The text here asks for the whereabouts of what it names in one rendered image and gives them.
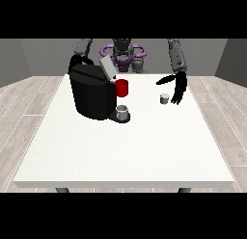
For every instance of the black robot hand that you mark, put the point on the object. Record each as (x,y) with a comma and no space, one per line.
(179,85)
(77,59)

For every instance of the small grey coffee pod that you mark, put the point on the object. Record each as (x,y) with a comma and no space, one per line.
(164,98)

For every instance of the pale grey machine lid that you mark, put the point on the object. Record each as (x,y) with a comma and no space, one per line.
(108,68)

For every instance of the black coffee machine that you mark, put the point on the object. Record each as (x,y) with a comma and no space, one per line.
(93,92)

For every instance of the grey robot trunk purple rings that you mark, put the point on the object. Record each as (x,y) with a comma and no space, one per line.
(123,55)

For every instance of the small grey cup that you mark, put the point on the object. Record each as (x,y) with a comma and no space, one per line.
(122,112)

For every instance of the dark table leg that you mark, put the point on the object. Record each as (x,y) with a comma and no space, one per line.
(62,190)
(184,190)

